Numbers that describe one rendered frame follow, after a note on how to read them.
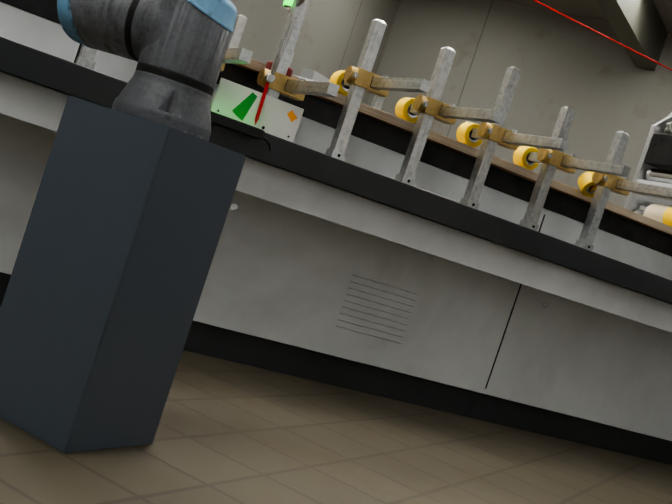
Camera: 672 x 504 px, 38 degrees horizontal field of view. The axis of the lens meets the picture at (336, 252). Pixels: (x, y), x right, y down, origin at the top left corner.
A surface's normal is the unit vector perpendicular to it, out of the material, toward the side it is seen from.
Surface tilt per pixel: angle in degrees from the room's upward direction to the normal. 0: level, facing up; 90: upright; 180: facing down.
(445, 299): 90
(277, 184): 90
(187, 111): 70
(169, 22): 90
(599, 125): 90
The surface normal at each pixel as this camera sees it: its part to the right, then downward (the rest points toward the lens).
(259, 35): 0.84, 0.29
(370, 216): 0.43, 0.18
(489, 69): -0.45, -0.11
